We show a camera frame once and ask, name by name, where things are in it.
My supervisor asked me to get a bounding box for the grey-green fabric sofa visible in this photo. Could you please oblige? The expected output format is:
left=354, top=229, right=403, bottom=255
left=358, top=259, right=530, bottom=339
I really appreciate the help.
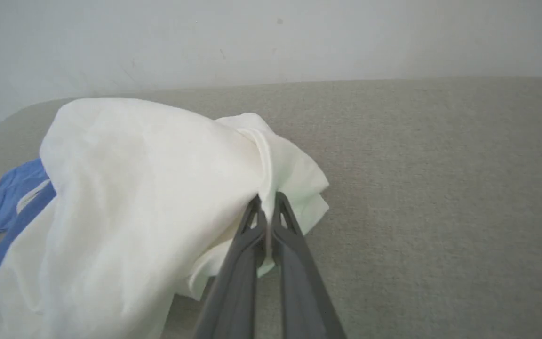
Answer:
left=0, top=77, right=542, bottom=339

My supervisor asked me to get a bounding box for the blue garment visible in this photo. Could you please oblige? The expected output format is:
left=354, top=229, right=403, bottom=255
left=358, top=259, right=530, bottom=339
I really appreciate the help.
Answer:
left=0, top=159, right=58, bottom=283

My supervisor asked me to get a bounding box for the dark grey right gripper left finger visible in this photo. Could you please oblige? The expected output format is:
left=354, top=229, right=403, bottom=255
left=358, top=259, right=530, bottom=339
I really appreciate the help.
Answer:
left=193, top=194, right=269, bottom=339

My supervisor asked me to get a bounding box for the white pillow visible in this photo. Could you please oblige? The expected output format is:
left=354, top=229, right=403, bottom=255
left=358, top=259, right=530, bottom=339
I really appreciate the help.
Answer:
left=0, top=97, right=331, bottom=339

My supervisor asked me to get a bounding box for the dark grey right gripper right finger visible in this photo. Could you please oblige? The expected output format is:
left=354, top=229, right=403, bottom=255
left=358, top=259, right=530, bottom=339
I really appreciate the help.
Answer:
left=270, top=191, right=348, bottom=339

